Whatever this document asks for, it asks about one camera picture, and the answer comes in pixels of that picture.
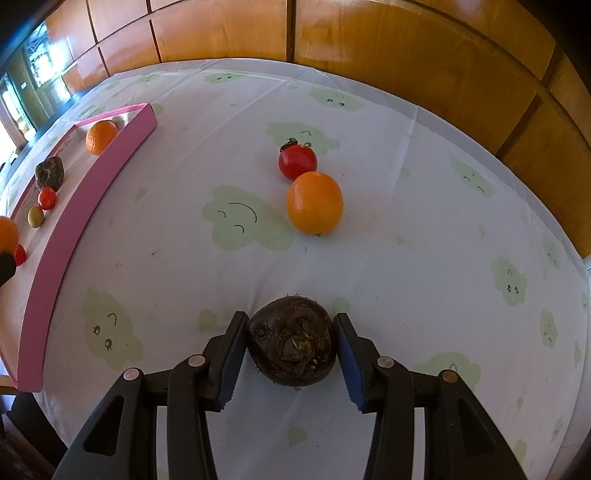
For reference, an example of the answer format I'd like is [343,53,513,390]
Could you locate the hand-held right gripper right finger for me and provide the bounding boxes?
[333,313,528,480]

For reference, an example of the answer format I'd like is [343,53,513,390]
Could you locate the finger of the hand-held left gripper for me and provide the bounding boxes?
[0,251,18,286]

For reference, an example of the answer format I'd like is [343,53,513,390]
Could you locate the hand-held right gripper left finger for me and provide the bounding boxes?
[52,311,250,480]

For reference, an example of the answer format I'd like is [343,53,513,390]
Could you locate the round orange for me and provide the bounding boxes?
[0,216,20,256]

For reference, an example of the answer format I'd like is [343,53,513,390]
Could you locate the dark brown water chestnut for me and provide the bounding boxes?
[34,156,65,192]
[244,296,338,387]

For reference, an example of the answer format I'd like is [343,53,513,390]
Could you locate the pink tray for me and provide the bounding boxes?
[0,103,158,393]

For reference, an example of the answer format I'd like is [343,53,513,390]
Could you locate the orange with thin stem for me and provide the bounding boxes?
[86,120,119,156]

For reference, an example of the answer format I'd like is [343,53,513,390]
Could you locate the white cloud print tablecloth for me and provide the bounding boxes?
[0,59,591,480]

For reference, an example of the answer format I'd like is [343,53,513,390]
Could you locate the large smooth orange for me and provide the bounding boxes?
[287,171,345,236]

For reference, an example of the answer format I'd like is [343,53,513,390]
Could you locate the red tomato with dark calyx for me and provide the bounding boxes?
[278,138,319,182]

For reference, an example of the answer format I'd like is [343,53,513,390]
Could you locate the wooden panelled cabinet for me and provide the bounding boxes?
[28,0,591,259]

